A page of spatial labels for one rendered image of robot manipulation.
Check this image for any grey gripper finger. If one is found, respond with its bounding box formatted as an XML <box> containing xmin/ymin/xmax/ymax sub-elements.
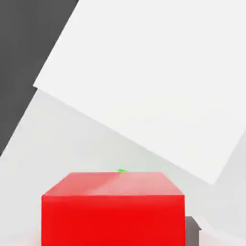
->
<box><xmin>184</xmin><ymin>216</ymin><xmax>229</xmax><ymax>246</ymax></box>

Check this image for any small red cube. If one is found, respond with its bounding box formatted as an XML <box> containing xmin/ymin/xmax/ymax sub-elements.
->
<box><xmin>41</xmin><ymin>171</ymin><xmax>186</xmax><ymax>246</ymax></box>

